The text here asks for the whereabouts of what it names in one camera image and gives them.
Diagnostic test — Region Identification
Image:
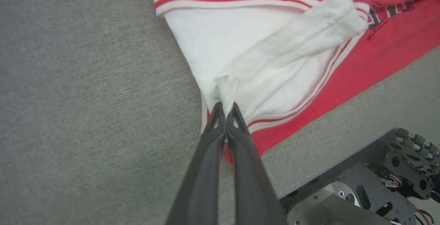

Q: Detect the grey fabric padded surface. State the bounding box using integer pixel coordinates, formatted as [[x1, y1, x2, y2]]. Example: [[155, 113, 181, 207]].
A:
[[0, 0, 440, 225]]

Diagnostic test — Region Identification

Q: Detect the black omni wheel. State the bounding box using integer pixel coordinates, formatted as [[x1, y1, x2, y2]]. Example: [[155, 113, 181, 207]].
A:
[[383, 127, 440, 202]]

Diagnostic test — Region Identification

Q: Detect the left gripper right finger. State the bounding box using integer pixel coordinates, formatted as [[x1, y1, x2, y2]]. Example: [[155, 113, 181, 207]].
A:
[[225, 102, 288, 225]]

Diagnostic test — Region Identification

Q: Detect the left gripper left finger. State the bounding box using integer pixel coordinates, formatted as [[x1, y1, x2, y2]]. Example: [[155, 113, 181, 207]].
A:
[[165, 102, 227, 225]]

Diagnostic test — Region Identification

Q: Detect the red and white garment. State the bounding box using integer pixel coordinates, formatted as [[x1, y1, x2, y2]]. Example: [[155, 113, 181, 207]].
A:
[[146, 0, 440, 168]]

